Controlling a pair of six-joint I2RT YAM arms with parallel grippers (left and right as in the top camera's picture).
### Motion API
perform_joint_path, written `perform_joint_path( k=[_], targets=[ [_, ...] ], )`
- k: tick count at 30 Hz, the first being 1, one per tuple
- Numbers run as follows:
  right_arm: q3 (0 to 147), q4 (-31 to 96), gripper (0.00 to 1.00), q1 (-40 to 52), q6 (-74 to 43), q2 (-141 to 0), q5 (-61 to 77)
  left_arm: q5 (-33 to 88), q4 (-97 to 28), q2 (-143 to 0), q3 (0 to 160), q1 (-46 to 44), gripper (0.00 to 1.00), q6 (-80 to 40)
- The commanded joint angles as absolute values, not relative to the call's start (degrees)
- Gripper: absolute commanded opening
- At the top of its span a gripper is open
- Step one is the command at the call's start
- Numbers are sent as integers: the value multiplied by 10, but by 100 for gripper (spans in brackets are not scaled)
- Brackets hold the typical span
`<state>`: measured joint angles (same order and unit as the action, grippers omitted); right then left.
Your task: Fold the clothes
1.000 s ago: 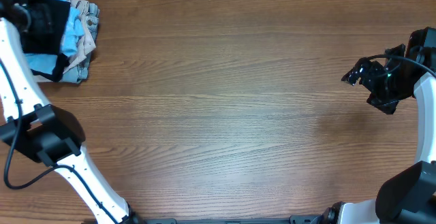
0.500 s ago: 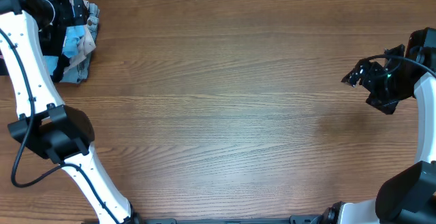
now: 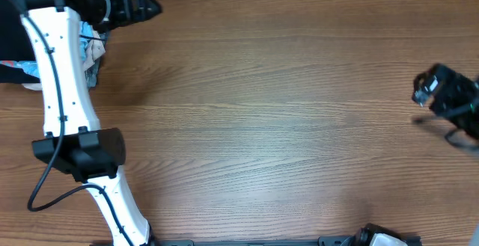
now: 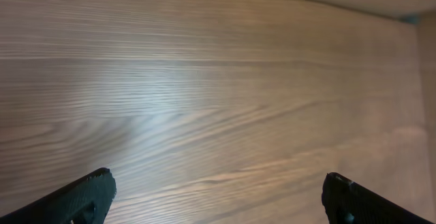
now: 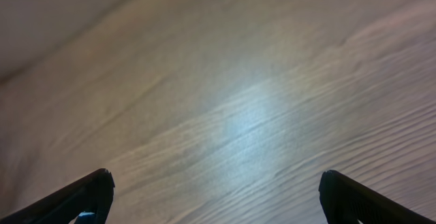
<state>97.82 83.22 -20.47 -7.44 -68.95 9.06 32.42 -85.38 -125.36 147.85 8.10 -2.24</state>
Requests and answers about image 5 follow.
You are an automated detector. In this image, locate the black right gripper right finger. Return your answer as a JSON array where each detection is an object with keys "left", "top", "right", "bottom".
[{"left": 318, "top": 170, "right": 435, "bottom": 224}]

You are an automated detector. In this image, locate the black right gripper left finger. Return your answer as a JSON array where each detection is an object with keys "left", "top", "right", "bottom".
[{"left": 1, "top": 168, "right": 115, "bottom": 224}]

